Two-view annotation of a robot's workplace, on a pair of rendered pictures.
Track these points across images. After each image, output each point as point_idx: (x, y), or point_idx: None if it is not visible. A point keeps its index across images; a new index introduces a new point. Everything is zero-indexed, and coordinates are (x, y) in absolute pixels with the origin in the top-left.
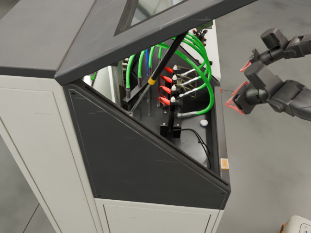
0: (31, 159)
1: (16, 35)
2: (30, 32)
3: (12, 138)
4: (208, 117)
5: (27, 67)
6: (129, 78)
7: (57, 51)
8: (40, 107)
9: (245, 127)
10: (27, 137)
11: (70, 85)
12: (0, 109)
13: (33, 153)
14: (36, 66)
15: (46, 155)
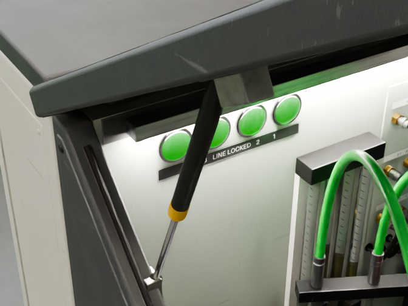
0: (28, 265)
1: (100, 0)
2: (125, 6)
3: (11, 197)
4: None
5: (20, 51)
6: (325, 232)
7: (101, 52)
8: (32, 150)
9: None
10: (23, 210)
11: (59, 125)
12: (1, 122)
13: (29, 254)
14: (32, 56)
15: (41, 274)
